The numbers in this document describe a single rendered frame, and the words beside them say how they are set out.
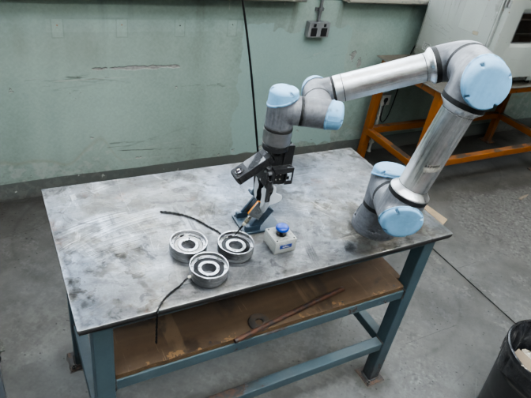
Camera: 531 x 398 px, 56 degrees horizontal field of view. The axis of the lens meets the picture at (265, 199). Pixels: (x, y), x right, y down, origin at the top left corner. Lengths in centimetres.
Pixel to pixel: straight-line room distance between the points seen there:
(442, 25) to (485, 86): 220
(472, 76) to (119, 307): 99
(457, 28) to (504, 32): 30
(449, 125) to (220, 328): 87
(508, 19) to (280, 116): 215
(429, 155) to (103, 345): 95
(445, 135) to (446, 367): 137
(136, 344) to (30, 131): 163
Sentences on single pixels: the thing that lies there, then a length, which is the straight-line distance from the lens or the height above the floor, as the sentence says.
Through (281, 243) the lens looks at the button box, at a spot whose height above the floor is 84.
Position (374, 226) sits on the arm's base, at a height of 84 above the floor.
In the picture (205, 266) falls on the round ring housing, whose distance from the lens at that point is 136.
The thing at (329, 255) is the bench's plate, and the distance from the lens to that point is 150.
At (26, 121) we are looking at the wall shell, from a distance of 285.
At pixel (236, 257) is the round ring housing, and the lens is 138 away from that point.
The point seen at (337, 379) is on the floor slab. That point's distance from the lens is 223.
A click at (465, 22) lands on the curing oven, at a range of 335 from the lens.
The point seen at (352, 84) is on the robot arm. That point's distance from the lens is 137.
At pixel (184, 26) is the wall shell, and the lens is 283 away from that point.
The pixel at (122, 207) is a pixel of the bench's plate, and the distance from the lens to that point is 159.
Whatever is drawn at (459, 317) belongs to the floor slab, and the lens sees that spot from 273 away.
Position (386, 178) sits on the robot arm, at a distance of 151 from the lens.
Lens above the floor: 174
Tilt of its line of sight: 34 degrees down
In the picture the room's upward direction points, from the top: 10 degrees clockwise
